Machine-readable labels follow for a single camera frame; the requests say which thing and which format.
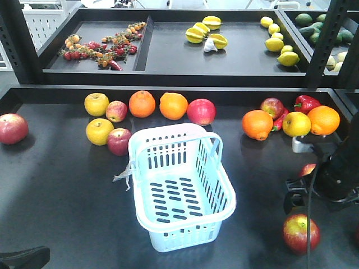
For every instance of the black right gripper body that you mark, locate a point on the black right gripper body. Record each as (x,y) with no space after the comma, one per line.
(300,194)

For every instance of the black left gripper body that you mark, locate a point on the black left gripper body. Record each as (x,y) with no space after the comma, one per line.
(30,258)

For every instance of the light blue plastic basket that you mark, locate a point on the light blue plastic basket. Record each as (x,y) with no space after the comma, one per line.
(182,192)

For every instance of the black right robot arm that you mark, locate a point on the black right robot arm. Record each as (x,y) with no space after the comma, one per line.
(335,176)

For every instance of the red apple middle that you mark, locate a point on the red apple middle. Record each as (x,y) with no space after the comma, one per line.
(307,169)

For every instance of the orange fruit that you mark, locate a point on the orange fruit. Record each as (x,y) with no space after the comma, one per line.
(173,106)
(142,104)
(257,124)
(324,120)

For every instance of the red apple front right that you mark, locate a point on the red apple front right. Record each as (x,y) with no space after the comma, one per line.
(295,233)

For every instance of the yellow apple right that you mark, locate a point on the yellow apple right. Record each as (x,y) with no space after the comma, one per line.
(296,124)

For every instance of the yellow apple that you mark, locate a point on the yellow apple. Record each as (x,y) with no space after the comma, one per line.
(97,131)
(96,104)
(296,124)

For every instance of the red bell pepper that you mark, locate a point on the red bell pepper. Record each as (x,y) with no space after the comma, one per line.
(305,104)

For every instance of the dark red apple back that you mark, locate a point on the dark red apple back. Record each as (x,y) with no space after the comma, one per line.
(273,106)

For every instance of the dark red apple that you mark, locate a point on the dark red apple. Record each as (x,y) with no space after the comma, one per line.
(273,106)
(117,141)

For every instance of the orange fruit middle right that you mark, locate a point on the orange fruit middle right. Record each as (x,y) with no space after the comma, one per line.
(257,124)

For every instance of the black wooden display table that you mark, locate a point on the black wooden display table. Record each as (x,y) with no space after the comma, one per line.
(57,189)

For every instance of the clear plastic tag strip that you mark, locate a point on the clear plastic tag strip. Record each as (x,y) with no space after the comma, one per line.
(127,175)

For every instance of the yellow lemon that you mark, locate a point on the yellow lemon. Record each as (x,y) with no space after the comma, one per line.
(288,59)

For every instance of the red apple far left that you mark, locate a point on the red apple far left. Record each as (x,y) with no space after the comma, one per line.
(14,128)

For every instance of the yellow apple front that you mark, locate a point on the yellow apple front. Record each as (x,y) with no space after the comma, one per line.
(97,131)

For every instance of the large pink red apple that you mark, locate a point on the large pink red apple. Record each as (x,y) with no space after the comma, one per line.
(201,111)

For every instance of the yellow apple back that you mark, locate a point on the yellow apple back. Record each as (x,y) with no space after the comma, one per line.
(96,104)

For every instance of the small pink apple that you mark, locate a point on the small pink apple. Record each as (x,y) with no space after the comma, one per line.
(116,111)

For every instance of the orange fruit centre right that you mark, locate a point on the orange fruit centre right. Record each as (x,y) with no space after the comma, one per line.
(173,106)

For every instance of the white garlic bulb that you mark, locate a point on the white garlic bulb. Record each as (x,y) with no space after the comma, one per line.
(209,46)

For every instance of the orange fruit centre left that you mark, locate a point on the orange fruit centre left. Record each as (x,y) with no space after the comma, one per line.
(142,104)

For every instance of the yellow starfruit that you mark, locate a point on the yellow starfruit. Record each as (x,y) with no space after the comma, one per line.
(212,22)

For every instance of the black upper display shelf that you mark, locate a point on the black upper display shelf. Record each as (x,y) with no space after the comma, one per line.
(164,56)

